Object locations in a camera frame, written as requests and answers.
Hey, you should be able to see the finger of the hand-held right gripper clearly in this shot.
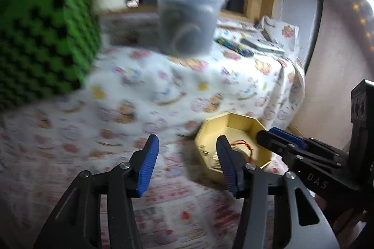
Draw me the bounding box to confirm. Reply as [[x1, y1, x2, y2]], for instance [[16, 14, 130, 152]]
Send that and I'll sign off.
[[269, 127, 349, 159], [256, 130, 341, 169]]

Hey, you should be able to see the colourful patterned pouch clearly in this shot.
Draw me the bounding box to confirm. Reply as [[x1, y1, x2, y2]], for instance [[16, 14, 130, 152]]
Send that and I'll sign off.
[[214, 37, 255, 57]]

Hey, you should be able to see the strawberry printed cloth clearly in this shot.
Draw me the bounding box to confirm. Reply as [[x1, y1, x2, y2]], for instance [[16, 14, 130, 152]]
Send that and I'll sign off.
[[0, 115, 295, 249]]

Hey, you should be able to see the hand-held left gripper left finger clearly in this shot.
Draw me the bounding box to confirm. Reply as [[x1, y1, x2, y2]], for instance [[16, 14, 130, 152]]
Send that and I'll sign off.
[[33, 134, 160, 249]]

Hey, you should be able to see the grey remote control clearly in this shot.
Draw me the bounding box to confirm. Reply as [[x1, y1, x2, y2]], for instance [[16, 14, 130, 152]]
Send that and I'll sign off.
[[241, 37, 286, 57]]

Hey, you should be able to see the yellow octagonal box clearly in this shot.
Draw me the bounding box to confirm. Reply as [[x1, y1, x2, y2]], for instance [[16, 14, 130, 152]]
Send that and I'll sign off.
[[194, 112, 274, 186]]

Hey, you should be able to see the red beaded necklace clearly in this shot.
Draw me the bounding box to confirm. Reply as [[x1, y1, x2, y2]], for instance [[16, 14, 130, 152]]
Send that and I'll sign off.
[[230, 139, 255, 158]]

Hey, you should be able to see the silver jewelry piece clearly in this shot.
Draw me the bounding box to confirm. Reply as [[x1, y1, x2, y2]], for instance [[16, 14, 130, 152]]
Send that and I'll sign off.
[[201, 145, 223, 171]]

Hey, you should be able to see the teddy bear printed cloth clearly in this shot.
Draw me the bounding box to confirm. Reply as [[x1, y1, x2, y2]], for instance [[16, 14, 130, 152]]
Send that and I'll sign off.
[[0, 15, 306, 156]]

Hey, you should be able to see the clear plastic container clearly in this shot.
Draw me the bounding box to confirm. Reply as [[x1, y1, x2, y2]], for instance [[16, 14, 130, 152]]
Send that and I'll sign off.
[[152, 0, 229, 57]]

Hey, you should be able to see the green checkerboard board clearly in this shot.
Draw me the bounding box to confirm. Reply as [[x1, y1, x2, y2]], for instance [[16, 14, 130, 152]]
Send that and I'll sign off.
[[0, 0, 101, 110]]

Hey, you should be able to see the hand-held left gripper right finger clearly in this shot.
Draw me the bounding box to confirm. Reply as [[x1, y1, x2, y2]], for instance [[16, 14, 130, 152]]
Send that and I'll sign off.
[[216, 136, 341, 249]]

